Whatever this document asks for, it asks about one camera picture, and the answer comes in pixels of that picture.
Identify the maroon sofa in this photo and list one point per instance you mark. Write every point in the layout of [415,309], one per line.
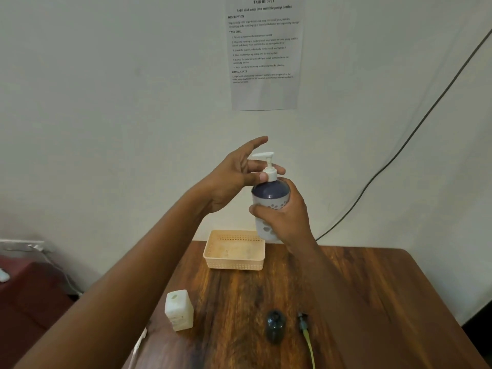
[27,322]

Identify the person's left forearm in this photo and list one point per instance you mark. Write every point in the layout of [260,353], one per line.
[127,288]

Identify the beige plastic basket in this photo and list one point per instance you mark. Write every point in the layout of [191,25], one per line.
[234,251]

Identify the light blue small object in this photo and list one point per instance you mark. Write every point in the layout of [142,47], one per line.
[4,275]

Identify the person's right forearm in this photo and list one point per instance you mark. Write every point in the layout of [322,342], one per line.
[326,288]

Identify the dark teal transparent bottle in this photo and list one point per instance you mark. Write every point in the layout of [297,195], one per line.
[275,328]

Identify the white pump head short tube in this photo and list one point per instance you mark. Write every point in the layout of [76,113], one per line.
[270,172]

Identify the large white soap bottle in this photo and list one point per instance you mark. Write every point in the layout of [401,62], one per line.
[178,311]

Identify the dark pump head yellow tube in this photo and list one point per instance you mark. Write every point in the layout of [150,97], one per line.
[303,322]

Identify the blue and white bottle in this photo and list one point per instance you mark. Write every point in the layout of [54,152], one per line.
[269,190]

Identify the white pump head long tube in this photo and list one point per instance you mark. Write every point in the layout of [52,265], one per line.
[141,339]

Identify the printed paper sheet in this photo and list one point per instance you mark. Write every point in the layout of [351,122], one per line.
[265,92]

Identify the person's left hand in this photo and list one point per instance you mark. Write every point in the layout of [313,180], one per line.
[226,180]

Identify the person's right hand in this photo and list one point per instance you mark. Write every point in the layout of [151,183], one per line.
[292,222]

